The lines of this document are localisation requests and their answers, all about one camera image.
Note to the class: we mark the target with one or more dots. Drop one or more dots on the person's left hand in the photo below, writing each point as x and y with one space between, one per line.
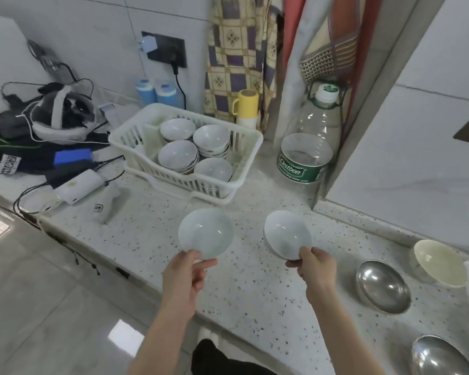
179 275

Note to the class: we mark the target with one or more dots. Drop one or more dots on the person's right hand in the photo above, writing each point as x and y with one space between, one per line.
318 269

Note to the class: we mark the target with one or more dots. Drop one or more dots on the person's right thumb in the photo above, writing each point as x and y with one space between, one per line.
305 255

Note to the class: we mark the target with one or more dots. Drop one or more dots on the person's left thumb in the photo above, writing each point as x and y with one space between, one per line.
195 256

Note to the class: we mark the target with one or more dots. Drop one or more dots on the white porcelain bowl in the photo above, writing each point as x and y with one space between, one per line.
287 232
206 230

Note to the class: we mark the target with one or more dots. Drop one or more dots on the person's right forearm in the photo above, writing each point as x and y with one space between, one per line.
340 331

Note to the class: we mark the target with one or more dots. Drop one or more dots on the person's left forearm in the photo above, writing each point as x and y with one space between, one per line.
162 339

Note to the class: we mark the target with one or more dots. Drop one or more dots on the person's white shoe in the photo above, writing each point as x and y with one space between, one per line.
208 335

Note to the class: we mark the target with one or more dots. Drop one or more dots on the stainless steel bowl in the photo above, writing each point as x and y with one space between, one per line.
439 357
383 287

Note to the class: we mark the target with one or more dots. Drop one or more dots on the large clear plastic water bottle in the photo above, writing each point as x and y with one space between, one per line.
308 148

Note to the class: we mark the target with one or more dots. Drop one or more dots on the person's black trousers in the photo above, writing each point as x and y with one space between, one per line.
226 361

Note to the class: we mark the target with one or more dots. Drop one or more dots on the white plastic dish rack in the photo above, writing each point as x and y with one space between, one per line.
140 152

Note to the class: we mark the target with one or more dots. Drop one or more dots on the stacks of white bowls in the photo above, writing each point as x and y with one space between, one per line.
211 138

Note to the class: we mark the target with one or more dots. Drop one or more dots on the white power bank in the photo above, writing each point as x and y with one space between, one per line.
80 187

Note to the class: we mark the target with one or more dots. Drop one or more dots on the cream plastic bowl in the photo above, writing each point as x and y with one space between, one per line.
441 263

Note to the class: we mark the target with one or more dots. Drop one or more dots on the blue power bank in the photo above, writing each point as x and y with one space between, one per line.
72 157

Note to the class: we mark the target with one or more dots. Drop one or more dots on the yellow and white thermos flask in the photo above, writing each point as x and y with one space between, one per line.
248 107

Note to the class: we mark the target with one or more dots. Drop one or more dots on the small white purple box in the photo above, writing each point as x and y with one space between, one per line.
108 112

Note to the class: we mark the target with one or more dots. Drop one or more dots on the black fabric bag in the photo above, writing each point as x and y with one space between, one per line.
27 154

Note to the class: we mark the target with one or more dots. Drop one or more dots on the white and black headset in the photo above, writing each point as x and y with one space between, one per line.
58 113

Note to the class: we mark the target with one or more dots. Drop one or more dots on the yellow purple patterned cloth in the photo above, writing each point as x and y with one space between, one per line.
238 54

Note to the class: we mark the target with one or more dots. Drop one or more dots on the white charger plug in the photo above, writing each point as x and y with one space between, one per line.
147 44

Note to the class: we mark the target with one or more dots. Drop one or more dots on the grey pouch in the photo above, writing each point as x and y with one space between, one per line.
13 126

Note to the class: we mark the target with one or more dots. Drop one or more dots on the shiny clear plastic bag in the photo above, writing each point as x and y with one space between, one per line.
43 56

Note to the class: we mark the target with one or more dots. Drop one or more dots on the black wall socket panel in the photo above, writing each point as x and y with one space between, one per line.
172 48

